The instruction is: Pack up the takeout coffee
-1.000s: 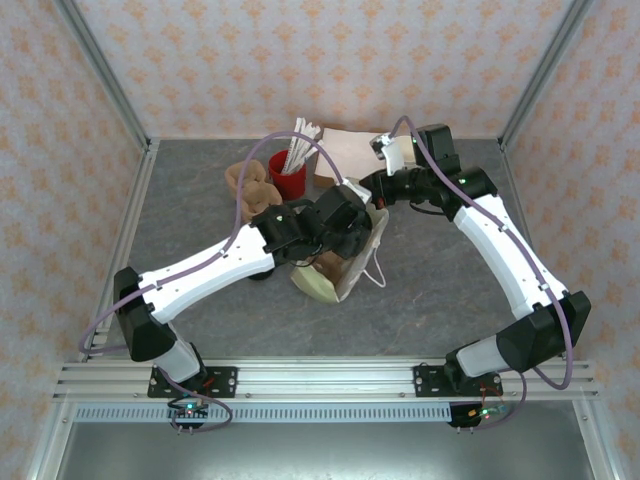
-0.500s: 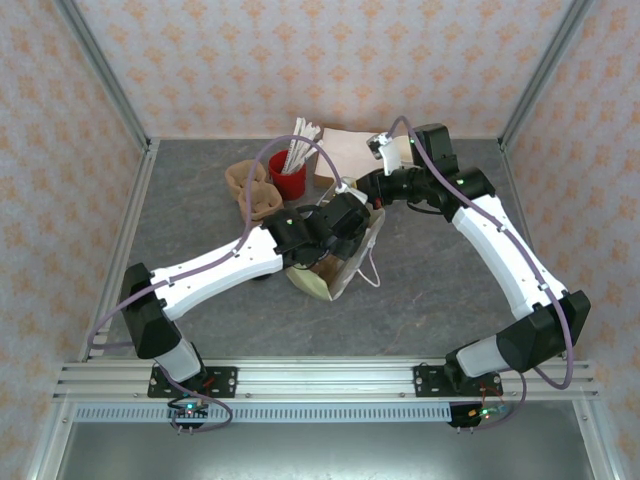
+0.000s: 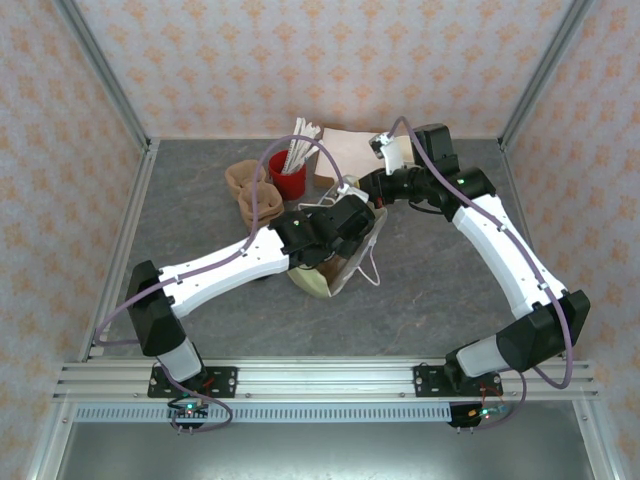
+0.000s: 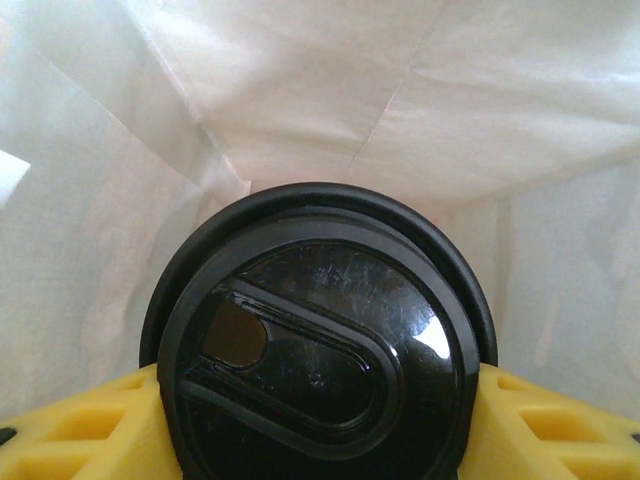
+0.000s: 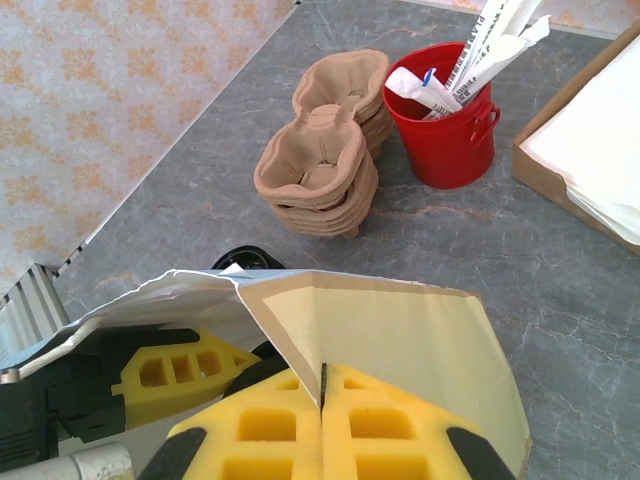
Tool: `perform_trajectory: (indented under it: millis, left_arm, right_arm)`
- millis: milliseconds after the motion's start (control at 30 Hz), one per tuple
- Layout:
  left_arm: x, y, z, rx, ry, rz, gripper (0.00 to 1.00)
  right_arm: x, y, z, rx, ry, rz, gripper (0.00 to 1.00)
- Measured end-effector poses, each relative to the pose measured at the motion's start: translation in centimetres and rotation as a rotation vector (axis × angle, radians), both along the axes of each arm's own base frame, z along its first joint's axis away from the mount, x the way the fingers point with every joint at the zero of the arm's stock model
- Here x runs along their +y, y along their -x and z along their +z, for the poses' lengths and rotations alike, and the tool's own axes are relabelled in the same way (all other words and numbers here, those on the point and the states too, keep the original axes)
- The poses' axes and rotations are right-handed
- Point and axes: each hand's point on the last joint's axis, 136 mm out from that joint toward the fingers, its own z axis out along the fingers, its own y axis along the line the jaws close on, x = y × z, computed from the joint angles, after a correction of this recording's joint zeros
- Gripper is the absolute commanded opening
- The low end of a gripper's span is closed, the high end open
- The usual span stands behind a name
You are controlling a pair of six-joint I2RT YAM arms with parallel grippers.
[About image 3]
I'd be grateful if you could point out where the grey slotted cable tray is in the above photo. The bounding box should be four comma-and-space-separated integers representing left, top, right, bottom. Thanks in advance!
73, 403, 454, 425

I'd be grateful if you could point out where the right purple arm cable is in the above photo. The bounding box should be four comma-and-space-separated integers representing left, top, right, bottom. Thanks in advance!
387, 117, 576, 432

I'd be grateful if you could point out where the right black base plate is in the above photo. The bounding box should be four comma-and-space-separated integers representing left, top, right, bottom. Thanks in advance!
413, 364, 501, 399

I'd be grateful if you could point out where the aluminium mounting rail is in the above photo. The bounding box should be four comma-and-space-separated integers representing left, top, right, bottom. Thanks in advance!
52, 357, 599, 401

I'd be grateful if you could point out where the aluminium frame post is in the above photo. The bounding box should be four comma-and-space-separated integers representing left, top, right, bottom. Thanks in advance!
53, 0, 154, 151
498, 0, 599, 151

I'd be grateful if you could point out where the grey metal shelf panel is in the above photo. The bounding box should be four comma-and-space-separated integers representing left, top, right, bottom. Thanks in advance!
54, 422, 596, 480

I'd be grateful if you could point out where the right circuit board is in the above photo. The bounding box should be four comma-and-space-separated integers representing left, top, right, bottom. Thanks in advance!
449, 399, 511, 429

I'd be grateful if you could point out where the left circuit board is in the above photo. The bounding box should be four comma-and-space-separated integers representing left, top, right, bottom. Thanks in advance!
167, 402, 209, 426

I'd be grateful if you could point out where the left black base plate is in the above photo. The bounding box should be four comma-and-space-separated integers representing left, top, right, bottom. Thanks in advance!
148, 366, 239, 399

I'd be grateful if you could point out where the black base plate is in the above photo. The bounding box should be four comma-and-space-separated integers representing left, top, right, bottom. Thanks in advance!
413, 364, 501, 399
148, 366, 239, 399

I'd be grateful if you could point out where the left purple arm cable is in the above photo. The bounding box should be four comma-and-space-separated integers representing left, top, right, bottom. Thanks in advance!
93, 135, 351, 435

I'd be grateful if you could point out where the white green paper bag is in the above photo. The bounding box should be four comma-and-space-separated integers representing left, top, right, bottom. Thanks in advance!
287, 174, 389, 300

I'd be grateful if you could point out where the red plastic straw cup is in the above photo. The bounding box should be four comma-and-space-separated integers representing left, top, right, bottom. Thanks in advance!
268, 148, 308, 200

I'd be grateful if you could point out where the aluminium frame leg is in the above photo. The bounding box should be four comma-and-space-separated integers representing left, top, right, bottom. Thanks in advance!
572, 399, 619, 480
27, 399, 76, 480

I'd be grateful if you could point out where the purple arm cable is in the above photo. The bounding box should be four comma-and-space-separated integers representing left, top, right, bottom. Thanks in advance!
93, 135, 351, 435
387, 117, 576, 432

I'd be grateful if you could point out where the circuit board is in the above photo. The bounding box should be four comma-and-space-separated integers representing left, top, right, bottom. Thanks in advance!
167, 402, 209, 426
449, 399, 511, 429

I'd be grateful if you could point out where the brown cardboard napkin tray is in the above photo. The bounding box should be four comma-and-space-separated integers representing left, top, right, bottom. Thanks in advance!
313, 123, 390, 190

